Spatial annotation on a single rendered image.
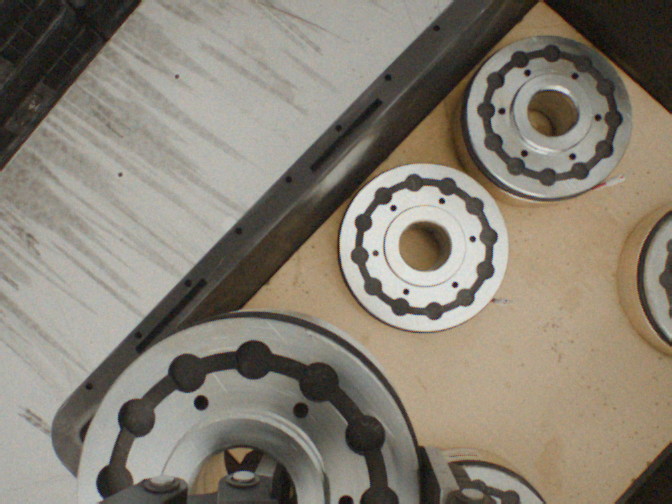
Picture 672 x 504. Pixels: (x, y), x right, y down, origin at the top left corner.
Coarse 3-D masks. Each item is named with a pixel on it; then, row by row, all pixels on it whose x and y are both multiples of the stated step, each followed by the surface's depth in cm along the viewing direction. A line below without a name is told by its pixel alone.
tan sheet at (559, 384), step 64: (448, 128) 32; (640, 128) 31; (640, 192) 31; (320, 256) 31; (512, 256) 31; (576, 256) 31; (512, 320) 31; (576, 320) 31; (448, 384) 31; (512, 384) 30; (576, 384) 30; (640, 384) 30; (512, 448) 30; (576, 448) 30; (640, 448) 30
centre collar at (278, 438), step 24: (240, 408) 14; (192, 432) 13; (216, 432) 13; (240, 432) 13; (264, 432) 13; (288, 432) 13; (192, 456) 13; (288, 456) 13; (312, 456) 13; (192, 480) 13; (312, 480) 13
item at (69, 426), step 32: (480, 0) 22; (448, 32) 22; (416, 64) 22; (384, 96) 22; (352, 128) 23; (320, 160) 23; (288, 192) 22; (256, 224) 22; (224, 256) 22; (192, 288) 22; (160, 320) 21; (128, 352) 21; (96, 384) 21; (64, 416) 21; (64, 448) 21
